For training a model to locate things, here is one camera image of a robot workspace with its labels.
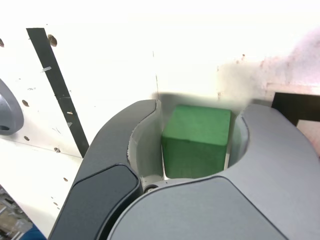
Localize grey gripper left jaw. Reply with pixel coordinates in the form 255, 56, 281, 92
48, 98, 166, 240

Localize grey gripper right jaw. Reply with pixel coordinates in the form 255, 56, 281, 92
106, 103, 320, 240

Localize green cube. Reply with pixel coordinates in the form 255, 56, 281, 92
161, 104, 232, 180

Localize black tape square outline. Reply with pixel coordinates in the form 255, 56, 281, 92
271, 91, 320, 127

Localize black tape strip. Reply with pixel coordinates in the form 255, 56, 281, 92
26, 27, 90, 159

